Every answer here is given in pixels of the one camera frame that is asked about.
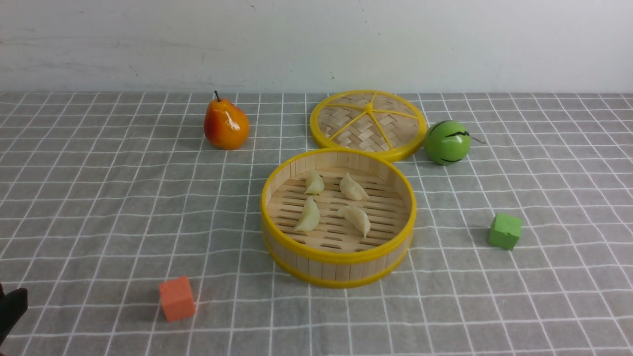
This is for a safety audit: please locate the green toy melon ball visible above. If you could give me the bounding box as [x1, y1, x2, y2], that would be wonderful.
[423, 120, 487, 165]

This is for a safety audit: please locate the woven steamer lid yellow rim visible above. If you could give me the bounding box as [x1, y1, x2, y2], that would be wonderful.
[309, 89, 427, 162]

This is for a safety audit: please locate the orange red toy pear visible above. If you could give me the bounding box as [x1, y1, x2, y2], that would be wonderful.
[203, 91, 250, 150]

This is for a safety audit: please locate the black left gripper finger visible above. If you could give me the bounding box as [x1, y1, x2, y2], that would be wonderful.
[0, 284, 29, 346]

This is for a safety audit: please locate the pale dumpling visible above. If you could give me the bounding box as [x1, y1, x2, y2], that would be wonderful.
[336, 205, 371, 237]
[339, 173, 369, 201]
[294, 196, 319, 232]
[304, 171, 325, 195]

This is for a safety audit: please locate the green foam cube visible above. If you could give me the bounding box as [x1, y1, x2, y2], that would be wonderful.
[488, 213, 523, 251]

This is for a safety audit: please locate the grey checked tablecloth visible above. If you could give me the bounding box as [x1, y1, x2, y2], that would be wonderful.
[0, 92, 633, 356]

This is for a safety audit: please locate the bamboo steamer tray yellow rim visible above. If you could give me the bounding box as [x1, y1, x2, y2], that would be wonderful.
[260, 148, 417, 288]

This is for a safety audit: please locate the orange foam cube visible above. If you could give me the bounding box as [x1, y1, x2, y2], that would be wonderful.
[159, 276, 196, 322]

